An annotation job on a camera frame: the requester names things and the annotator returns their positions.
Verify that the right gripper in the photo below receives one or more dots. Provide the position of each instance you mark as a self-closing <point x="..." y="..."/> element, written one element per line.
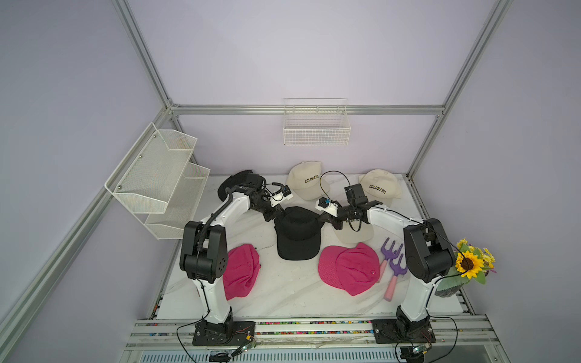
<point x="337" y="224"/>

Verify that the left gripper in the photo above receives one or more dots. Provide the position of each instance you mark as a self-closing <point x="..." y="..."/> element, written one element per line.
<point x="274" y="212"/>

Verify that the plain black cap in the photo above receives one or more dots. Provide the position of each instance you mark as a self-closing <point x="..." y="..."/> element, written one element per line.
<point x="298" y="232"/>
<point x="234" y="180"/>

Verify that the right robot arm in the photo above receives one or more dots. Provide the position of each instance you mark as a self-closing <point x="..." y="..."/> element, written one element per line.
<point x="427" y="251"/>

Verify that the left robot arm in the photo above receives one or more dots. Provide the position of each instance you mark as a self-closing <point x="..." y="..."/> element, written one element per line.
<point x="204" y="251"/>

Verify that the cream Colorado cap front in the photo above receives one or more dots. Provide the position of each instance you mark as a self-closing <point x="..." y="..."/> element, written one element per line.
<point x="355" y="232"/>

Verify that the cream colorado cap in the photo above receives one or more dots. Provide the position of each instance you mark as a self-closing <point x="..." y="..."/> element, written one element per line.
<point x="355" y="232"/>
<point x="381" y="185"/>

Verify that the cream Colorado cap back right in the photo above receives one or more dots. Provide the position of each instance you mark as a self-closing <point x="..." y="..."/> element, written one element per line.
<point x="381" y="185"/>

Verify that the cream cap back middle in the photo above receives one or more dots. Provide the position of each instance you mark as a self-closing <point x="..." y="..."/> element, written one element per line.
<point x="305" y="181"/>

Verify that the purple pink garden fork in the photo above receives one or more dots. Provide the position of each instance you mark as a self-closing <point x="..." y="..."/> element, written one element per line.
<point x="391" y="249"/>

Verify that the right magenta cap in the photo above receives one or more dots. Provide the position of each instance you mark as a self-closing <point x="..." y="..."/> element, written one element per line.
<point x="354" y="270"/>

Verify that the magenta cap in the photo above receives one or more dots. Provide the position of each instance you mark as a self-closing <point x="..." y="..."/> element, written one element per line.
<point x="354" y="270"/>
<point x="241" y="272"/>

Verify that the left magenta cap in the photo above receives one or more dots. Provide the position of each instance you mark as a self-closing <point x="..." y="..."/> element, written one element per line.
<point x="241" y="272"/>

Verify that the white two-tier mesh shelf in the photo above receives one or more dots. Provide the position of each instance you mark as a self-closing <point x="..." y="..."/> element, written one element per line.
<point x="158" y="182"/>

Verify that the sunflower bouquet in pot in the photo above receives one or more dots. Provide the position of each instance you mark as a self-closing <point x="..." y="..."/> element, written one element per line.
<point x="472" y="264"/>

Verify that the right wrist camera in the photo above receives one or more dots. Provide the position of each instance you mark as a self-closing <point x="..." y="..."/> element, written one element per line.
<point x="327" y="206"/>

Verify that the white wire wall basket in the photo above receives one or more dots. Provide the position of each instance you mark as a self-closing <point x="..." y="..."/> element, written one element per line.
<point x="316" y="122"/>

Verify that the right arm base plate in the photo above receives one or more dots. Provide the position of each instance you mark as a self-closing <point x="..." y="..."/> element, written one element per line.
<point x="388" y="331"/>

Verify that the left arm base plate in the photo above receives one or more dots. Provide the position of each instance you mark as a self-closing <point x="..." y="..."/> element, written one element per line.
<point x="230" y="333"/>

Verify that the aluminium front rail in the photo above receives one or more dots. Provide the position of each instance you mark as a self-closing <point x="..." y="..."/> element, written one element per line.
<point x="463" y="338"/>

